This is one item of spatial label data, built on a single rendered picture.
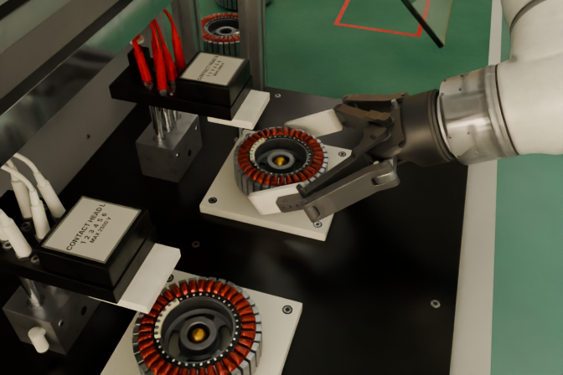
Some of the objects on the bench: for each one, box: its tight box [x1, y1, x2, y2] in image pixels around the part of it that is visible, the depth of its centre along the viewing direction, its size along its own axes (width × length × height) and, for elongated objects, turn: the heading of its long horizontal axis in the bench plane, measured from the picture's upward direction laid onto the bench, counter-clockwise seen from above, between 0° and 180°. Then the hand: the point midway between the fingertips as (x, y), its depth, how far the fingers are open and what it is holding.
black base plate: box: [0, 86, 468, 375], centre depth 61 cm, size 47×64×2 cm
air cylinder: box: [136, 110, 202, 182], centre depth 70 cm, size 5×8×6 cm
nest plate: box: [199, 130, 352, 241], centre depth 68 cm, size 15×15×1 cm
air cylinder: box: [3, 280, 101, 355], centre depth 53 cm, size 5×8×6 cm
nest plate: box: [101, 270, 302, 375], centre depth 51 cm, size 15×15×1 cm
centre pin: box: [188, 328, 209, 343], centre depth 50 cm, size 2×2×3 cm
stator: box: [233, 127, 328, 196], centre depth 67 cm, size 11×11×4 cm
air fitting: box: [28, 326, 49, 354], centre depth 50 cm, size 1×1×3 cm
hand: (281, 164), depth 66 cm, fingers open, 13 cm apart
